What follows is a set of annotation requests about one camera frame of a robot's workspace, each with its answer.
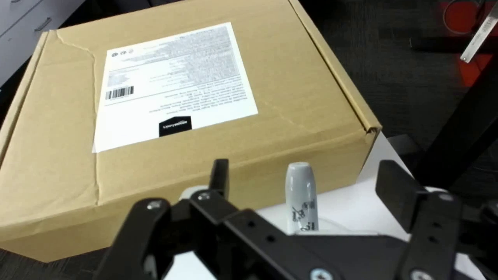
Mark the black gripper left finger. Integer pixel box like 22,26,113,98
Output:
92,157,315,280

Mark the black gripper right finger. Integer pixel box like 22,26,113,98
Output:
376,158,498,280

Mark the grey marker with blue cap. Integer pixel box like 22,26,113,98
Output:
285,160,320,236

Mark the black diagonal stand leg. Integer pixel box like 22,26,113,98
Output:
413,50,498,190

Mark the cardboard box with white label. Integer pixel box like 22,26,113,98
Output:
0,0,385,264

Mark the red round object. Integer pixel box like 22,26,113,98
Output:
439,0,498,39

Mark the white pedestal table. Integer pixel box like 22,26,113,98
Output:
162,130,488,280

